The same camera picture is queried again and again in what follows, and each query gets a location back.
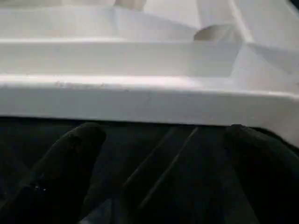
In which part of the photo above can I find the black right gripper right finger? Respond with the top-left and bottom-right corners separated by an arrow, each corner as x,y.
223,124 -> 299,224

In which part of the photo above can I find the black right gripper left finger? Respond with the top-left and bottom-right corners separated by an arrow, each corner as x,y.
0,121 -> 107,224

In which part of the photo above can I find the white plastic table top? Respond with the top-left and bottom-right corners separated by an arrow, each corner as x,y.
0,0 -> 299,149

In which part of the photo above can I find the black work mat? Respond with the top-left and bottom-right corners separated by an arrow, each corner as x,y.
0,115 -> 299,224

